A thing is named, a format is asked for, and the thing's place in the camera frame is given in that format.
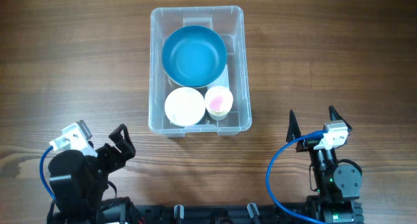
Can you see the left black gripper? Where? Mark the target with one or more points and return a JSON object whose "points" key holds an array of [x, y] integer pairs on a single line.
{"points": [[109, 153]]}

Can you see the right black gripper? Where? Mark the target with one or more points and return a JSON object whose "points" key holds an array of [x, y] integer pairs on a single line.
{"points": [[313, 143]]}

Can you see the lilac cup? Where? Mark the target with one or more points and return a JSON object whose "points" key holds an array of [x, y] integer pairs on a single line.
{"points": [[184, 106]]}

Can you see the cream bowl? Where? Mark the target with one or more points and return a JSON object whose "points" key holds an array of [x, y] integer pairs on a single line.
{"points": [[176, 82]]}

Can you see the cream cup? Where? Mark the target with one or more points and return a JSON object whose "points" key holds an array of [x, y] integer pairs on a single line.
{"points": [[217, 117]]}

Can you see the yellow cup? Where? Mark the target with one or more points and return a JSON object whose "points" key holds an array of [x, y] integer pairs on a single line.
{"points": [[217, 113]]}

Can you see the pink cup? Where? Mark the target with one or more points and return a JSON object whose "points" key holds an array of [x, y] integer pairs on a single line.
{"points": [[219, 99]]}

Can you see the dark blue bowl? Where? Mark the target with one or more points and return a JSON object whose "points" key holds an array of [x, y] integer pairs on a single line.
{"points": [[194, 55]]}

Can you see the clear plastic storage container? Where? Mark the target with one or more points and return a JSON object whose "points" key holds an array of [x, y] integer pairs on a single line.
{"points": [[228, 22]]}

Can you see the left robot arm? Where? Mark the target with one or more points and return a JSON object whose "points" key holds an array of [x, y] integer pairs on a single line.
{"points": [[79, 177]]}

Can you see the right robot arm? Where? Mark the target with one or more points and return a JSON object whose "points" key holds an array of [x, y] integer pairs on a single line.
{"points": [[338, 182]]}

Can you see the white label in container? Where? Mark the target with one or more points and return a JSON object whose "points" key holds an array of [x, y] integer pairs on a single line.
{"points": [[222, 80]]}

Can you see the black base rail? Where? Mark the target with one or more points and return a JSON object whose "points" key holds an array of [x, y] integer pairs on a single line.
{"points": [[228, 214]]}

